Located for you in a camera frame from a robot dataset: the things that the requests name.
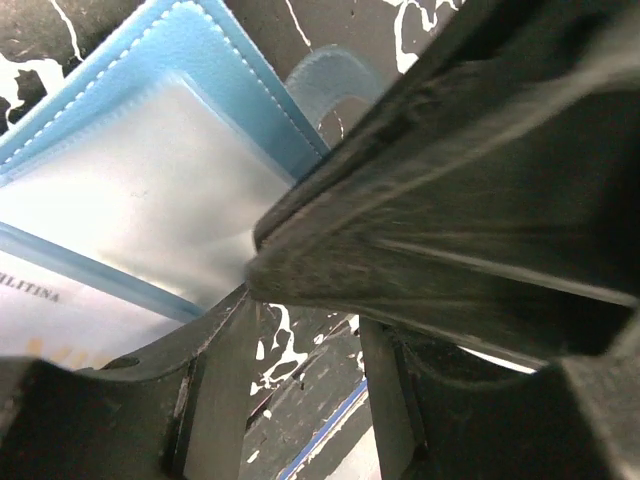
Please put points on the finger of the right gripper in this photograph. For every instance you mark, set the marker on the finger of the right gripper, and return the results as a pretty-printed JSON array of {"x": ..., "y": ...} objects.
[{"x": 491, "y": 198}]

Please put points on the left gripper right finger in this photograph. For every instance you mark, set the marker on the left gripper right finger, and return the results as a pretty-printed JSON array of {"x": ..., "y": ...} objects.
[{"x": 439, "y": 412}]

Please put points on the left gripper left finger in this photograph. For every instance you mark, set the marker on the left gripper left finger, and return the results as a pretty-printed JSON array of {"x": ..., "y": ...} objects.
[{"x": 174, "y": 409}]

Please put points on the blue leather card holder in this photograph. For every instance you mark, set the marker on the blue leather card holder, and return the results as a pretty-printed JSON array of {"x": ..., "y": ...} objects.
[{"x": 139, "y": 147}]

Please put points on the white card in holder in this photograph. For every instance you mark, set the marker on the white card in holder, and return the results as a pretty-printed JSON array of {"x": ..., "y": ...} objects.
[{"x": 49, "y": 316}]

